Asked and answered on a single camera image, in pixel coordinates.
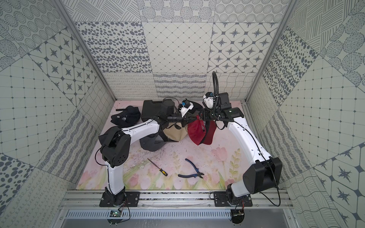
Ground beige baseball cap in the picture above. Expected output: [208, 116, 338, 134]
[163, 123, 188, 142]

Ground dark red baseball cap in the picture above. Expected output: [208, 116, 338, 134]
[187, 116, 217, 145]

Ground navy baseball cap metal buckle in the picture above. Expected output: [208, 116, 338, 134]
[111, 106, 141, 128]

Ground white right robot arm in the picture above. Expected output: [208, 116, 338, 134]
[202, 92, 282, 203]

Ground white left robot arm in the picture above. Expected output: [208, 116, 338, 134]
[99, 114, 194, 201]

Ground black plastic tool case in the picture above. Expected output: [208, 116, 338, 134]
[141, 99, 175, 122]

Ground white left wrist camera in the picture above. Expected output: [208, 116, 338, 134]
[178, 99, 194, 117]

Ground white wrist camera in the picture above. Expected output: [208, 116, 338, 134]
[178, 99, 194, 117]
[203, 92, 216, 110]

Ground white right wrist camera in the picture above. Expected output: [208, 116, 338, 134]
[203, 92, 216, 110]

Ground yellow handled screwdriver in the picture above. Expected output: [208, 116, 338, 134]
[148, 159, 168, 177]

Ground blue handled pliers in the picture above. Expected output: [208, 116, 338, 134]
[178, 158, 205, 179]

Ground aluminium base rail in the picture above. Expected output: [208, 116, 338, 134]
[59, 190, 294, 220]

